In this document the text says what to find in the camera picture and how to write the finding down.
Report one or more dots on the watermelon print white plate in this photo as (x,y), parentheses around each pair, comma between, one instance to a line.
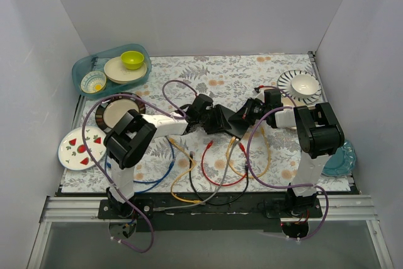
(72,152)

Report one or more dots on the teal plastic tray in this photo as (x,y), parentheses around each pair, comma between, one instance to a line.
(97,61)

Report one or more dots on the cream plate in tray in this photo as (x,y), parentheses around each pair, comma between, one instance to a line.
(118,73)

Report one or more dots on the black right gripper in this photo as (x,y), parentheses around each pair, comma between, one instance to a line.
(247,113)

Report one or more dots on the floral patterned table mat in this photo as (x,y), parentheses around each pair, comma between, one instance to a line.
(199,162)

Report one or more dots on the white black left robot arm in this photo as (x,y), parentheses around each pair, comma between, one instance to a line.
(129,139)

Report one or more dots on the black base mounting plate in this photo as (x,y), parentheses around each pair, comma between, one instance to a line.
(252,211)

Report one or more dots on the black rimmed cream plate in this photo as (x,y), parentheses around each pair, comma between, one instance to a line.
(109,113)

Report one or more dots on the black network switch box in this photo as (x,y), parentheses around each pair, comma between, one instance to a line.
(238,131)

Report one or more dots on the aluminium frame rail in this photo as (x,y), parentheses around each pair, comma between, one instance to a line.
(65,210)

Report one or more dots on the lime green bowl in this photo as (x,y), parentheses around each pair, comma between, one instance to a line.
(132,60)

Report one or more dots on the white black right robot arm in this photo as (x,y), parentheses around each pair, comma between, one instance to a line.
(319,136)

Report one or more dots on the white bowl on striped plate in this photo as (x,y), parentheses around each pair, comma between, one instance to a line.
(305,84)

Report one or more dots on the white blue patterned bowl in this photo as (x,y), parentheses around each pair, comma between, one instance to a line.
(93,82)

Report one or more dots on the blue striped white plate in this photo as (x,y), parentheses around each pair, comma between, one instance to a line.
(284,83)

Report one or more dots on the teal scalloped plate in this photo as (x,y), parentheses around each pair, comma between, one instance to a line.
(342,162)

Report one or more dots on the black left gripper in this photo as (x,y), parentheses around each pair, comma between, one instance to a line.
(216,118)

